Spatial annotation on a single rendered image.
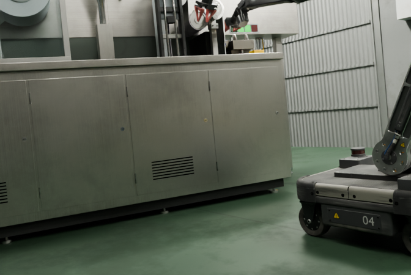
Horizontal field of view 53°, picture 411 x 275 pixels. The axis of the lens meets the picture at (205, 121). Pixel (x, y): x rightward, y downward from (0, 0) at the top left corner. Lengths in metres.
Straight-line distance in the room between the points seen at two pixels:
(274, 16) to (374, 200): 2.15
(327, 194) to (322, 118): 3.48
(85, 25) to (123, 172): 1.11
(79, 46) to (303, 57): 3.15
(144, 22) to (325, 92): 2.76
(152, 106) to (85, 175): 0.51
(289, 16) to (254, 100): 1.15
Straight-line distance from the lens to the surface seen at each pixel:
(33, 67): 2.23
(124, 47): 2.93
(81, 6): 2.95
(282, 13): 3.48
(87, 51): 2.89
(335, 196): 1.69
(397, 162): 1.70
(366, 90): 4.83
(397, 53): 4.72
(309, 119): 5.26
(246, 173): 2.54
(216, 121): 2.44
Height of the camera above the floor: 0.58
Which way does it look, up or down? 1 degrees down
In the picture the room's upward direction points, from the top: 5 degrees counter-clockwise
